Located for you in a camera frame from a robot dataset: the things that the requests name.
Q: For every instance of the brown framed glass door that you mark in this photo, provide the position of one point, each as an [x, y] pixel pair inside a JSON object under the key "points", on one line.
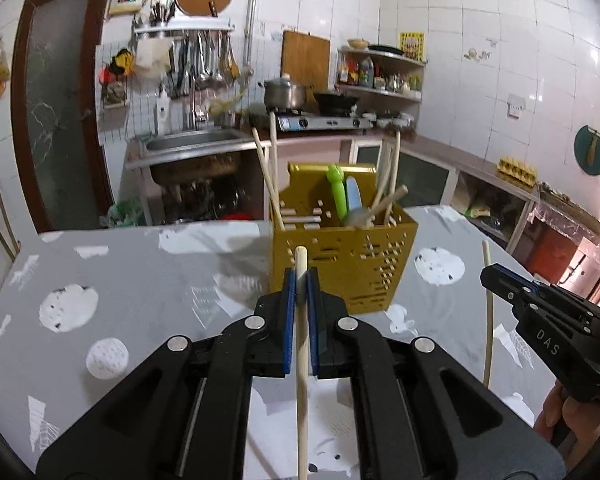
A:
{"points": [[60, 110]]}

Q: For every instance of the grey printed tablecloth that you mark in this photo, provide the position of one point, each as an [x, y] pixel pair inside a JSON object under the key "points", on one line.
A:
{"points": [[155, 280]]}

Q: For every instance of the yellow slotted utensil holder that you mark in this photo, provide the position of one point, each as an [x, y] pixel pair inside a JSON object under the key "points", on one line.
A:
{"points": [[345, 265]]}

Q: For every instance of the steel faucet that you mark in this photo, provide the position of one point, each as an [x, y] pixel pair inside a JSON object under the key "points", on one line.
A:
{"points": [[196, 107]]}

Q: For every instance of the yellow egg carton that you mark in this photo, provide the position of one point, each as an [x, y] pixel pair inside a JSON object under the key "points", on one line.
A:
{"points": [[517, 170]]}

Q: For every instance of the black wok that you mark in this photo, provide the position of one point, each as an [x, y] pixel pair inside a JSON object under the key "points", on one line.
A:
{"points": [[336, 101]]}

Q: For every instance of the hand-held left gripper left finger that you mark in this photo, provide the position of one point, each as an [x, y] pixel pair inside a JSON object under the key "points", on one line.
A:
{"points": [[289, 320]]}

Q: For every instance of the white soap bottle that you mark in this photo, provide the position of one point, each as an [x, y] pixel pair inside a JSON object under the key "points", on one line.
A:
{"points": [[163, 112]]}

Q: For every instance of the steel sink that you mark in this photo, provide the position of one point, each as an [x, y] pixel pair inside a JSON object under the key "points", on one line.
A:
{"points": [[195, 141]]}

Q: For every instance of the wall utensil rack shelf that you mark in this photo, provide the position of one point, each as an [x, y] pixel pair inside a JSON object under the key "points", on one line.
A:
{"points": [[180, 25]]}

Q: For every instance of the beige bowl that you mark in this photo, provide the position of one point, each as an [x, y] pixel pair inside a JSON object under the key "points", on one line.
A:
{"points": [[358, 44]]}

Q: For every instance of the leaning wooden sticks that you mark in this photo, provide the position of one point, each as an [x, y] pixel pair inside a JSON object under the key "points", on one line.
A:
{"points": [[2, 220]]}

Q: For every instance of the white wall socket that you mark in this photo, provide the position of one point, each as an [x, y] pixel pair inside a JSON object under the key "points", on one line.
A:
{"points": [[517, 106]]}

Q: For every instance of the green plastic bag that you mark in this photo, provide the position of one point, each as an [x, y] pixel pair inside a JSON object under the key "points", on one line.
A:
{"points": [[126, 212]]}

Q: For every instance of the hanging white cloth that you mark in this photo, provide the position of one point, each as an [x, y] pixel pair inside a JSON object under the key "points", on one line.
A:
{"points": [[152, 57]]}

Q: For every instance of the person's right hand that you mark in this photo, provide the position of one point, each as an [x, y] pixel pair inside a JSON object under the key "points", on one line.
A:
{"points": [[580, 420]]}

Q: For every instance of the hanging steel kitchen utensils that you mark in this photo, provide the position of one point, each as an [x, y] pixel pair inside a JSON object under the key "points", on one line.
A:
{"points": [[205, 60]]}

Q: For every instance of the yellow grid trivet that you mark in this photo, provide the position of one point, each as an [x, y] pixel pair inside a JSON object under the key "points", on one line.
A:
{"points": [[412, 46]]}

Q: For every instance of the round green wall board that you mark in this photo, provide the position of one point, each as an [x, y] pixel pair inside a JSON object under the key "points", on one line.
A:
{"points": [[591, 150]]}

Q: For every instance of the light blue spoon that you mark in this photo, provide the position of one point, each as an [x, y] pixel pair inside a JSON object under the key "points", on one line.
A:
{"points": [[354, 195]]}

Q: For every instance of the white utensil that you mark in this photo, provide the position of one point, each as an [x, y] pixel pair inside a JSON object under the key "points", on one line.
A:
{"points": [[360, 217]]}

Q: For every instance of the wooden cutting board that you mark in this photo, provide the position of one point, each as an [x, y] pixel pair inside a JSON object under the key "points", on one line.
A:
{"points": [[306, 60]]}

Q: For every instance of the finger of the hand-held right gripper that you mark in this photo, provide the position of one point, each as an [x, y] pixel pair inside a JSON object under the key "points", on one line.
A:
{"points": [[505, 282]]}

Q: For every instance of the red cabinet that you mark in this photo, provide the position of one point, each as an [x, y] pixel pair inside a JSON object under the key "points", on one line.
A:
{"points": [[560, 245]]}

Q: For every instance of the wall meter box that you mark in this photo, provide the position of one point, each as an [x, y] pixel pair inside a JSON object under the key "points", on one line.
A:
{"points": [[126, 3]]}

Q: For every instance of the wooden chopstick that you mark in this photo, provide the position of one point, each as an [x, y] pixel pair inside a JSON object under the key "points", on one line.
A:
{"points": [[267, 180], [274, 160], [302, 410], [392, 199], [395, 160], [489, 330], [386, 185]]}

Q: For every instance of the steel gas stove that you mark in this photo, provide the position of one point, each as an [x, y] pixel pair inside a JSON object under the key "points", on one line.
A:
{"points": [[325, 122]]}

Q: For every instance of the steel cooking pot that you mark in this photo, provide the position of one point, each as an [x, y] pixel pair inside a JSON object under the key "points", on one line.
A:
{"points": [[284, 94]]}

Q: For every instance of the corner wall shelf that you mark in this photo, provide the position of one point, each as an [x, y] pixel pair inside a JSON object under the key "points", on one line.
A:
{"points": [[380, 94]]}

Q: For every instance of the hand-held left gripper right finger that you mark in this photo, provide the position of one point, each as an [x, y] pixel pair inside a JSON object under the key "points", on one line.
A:
{"points": [[314, 320]]}

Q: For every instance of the grey wall pipe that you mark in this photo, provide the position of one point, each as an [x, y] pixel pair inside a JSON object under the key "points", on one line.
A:
{"points": [[251, 15]]}

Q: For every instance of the black pan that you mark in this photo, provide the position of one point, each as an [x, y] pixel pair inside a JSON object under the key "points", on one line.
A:
{"points": [[385, 49]]}

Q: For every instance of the row of condiment bottles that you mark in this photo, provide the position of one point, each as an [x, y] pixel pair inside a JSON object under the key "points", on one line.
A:
{"points": [[375, 77]]}

